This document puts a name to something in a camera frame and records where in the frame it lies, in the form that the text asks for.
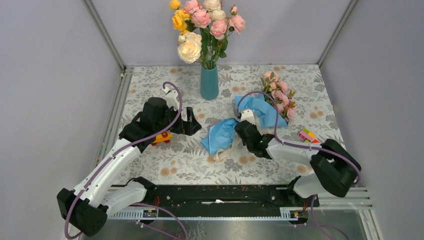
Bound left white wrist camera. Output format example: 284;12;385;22
162;86;180;111

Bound teal ceramic vase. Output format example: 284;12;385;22
200;66;219;100

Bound yellow red toy block car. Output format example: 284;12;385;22
151;132;173;146

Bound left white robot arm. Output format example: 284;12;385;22
56;97;202;237

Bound cream ribbon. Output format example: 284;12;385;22
207;114;261;162

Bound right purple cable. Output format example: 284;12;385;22
236;91;362;240

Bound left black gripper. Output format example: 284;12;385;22
154;103;201;136

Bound floral patterned table mat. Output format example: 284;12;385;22
115;65;344;185

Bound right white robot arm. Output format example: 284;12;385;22
235;120;362;206

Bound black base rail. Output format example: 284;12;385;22
124;183;321;220

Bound purple cable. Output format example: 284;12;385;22
236;91;362;240
63;81;190;240

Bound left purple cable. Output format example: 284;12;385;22
63;81;190;240

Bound blue wrapping paper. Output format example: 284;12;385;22
200;94;288;155

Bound pink flowers bunch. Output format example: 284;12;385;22
260;71;298;122

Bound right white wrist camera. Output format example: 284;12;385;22
240;108;257;125

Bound colourful stacked toy bricks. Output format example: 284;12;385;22
298;128;320;143

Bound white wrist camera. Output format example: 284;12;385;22
162;86;180;111
240;108;257;125

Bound flower bouquet in vase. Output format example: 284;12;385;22
169;0;246;70

